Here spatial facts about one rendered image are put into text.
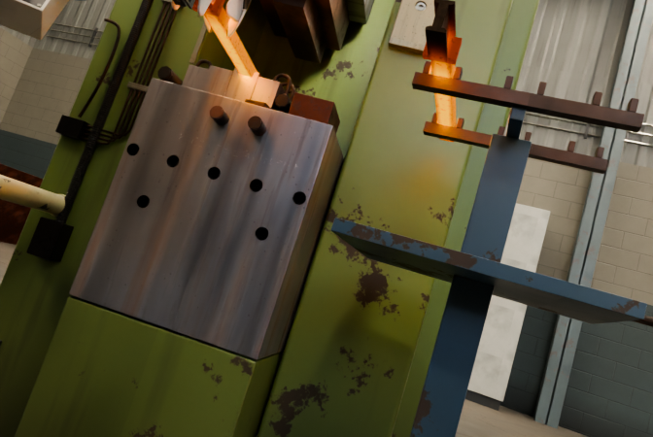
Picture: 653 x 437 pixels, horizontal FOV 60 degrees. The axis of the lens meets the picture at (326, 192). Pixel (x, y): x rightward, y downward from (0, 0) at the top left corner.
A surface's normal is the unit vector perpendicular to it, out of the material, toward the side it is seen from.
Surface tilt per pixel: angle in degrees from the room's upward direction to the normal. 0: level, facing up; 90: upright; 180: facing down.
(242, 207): 90
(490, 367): 90
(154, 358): 90
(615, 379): 90
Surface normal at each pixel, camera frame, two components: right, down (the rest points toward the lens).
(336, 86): -0.11, -0.21
